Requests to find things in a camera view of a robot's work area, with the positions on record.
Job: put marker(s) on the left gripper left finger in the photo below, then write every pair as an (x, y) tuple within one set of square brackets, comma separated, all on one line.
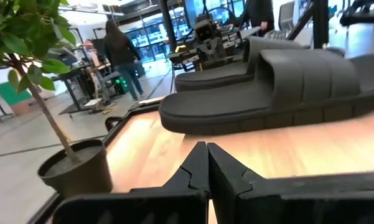
[(161, 205)]

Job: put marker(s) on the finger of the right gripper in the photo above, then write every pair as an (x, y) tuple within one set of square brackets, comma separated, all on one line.
[(206, 51), (218, 49)]

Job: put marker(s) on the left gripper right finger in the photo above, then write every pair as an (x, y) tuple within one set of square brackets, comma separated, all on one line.
[(267, 202)]

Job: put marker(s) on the black rubber slide sandal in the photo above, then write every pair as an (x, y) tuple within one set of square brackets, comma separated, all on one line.
[(211, 76), (236, 105)]

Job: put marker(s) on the yellow tag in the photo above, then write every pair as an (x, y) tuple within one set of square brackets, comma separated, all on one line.
[(180, 48)]

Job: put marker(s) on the person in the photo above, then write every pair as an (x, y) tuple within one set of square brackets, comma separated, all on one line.
[(123, 53), (261, 12)]

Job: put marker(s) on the grey office chair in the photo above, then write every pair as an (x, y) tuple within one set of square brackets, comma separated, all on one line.
[(286, 15)]

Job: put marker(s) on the computer with green lights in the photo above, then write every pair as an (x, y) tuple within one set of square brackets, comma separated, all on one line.
[(121, 83)]

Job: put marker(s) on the green plant in black pot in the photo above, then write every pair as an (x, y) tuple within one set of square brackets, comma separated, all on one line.
[(74, 174)]

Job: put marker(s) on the dark lab desk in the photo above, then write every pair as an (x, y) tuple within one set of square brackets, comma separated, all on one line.
[(74, 74)]

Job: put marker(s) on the brown cardboard box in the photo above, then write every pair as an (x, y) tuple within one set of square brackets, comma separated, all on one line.
[(23, 107)]

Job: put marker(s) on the green board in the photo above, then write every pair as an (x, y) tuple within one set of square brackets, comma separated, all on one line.
[(12, 93)]

